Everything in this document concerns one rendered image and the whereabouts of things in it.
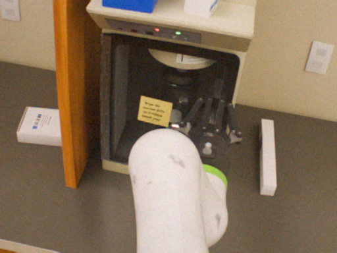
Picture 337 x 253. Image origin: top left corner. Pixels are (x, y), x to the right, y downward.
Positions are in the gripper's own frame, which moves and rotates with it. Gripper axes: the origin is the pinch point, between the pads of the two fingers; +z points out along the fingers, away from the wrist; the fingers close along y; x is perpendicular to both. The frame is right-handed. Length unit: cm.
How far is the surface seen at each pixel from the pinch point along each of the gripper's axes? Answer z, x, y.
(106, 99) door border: 3.6, 10.3, 25.6
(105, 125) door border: 3.6, 19.0, 25.9
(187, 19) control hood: -5.6, -20.0, 7.8
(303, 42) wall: 48, 11, -24
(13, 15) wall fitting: 47, 19, 72
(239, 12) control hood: 0.6, -20.1, -1.4
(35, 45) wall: 48, 30, 65
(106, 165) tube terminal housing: 4.8, 34.9, 26.2
